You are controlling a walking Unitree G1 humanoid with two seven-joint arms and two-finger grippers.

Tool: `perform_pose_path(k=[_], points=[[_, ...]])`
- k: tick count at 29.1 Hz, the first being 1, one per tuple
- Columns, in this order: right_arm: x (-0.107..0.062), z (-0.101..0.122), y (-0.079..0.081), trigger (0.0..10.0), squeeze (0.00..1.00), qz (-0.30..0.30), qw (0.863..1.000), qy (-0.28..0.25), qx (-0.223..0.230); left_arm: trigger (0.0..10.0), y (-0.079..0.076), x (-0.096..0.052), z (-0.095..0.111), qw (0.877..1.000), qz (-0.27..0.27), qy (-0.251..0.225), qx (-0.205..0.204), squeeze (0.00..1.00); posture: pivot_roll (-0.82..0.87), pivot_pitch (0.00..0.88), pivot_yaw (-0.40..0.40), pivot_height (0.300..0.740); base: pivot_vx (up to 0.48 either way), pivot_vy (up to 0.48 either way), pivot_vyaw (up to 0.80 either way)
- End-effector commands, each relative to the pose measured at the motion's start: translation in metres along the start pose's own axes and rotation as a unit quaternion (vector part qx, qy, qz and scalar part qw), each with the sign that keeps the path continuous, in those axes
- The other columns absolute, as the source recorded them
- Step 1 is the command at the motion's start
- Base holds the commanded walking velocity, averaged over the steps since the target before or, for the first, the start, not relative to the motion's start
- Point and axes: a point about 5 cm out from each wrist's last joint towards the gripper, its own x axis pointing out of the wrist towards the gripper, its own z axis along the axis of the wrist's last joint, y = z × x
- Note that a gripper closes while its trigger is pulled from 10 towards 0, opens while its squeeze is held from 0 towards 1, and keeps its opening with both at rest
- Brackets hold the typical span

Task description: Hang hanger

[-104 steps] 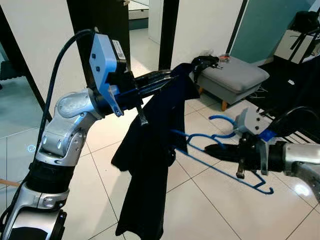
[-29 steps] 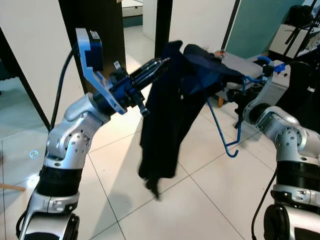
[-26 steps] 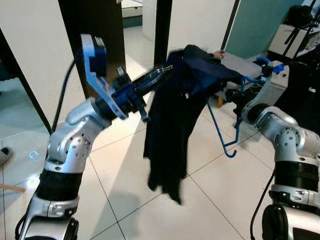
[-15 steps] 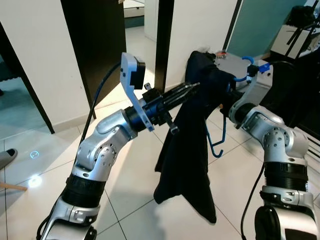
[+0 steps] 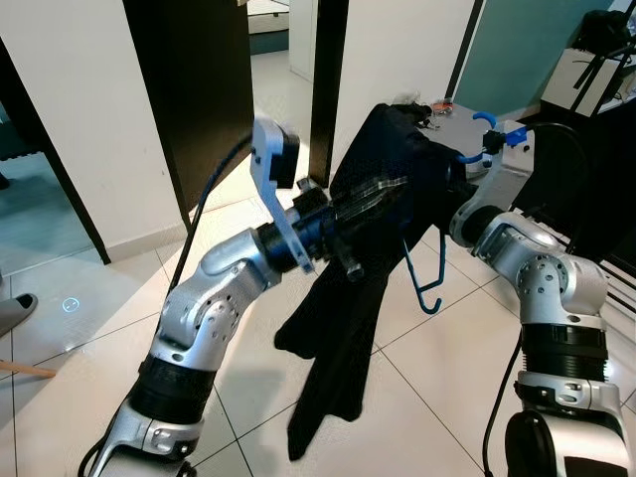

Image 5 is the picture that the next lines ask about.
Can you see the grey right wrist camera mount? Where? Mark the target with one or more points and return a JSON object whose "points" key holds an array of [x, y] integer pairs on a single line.
{"points": [[512, 169]]}

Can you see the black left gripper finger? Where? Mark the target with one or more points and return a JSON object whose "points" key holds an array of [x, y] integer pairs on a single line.
{"points": [[376, 199], [350, 263]]}

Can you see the wooden stick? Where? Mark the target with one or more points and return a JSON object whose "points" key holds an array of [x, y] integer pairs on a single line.
{"points": [[25, 369]]}

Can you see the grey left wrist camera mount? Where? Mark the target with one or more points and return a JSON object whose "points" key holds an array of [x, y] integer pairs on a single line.
{"points": [[260, 164]]}

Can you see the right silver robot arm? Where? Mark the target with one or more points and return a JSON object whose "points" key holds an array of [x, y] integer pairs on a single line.
{"points": [[542, 273]]}

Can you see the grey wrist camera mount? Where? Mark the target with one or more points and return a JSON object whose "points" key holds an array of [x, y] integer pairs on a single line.
{"points": [[512, 169], [260, 164]]}

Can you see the white fabric bag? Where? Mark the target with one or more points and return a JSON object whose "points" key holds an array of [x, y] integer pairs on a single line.
{"points": [[581, 79]]}

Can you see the black shirt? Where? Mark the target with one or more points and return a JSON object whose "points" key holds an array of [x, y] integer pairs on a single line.
{"points": [[368, 298]]}

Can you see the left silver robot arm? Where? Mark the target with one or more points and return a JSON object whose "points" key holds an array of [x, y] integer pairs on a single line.
{"points": [[214, 298]]}

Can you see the grey slipper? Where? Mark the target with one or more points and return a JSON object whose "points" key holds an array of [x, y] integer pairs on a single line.
{"points": [[15, 313]]}

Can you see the grey table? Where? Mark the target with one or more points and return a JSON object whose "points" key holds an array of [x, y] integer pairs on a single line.
{"points": [[452, 129]]}

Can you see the blue plastic hanger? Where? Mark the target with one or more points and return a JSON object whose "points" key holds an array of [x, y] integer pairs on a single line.
{"points": [[484, 116]]}

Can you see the black door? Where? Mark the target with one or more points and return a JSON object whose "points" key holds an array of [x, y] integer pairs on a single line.
{"points": [[189, 99]]}

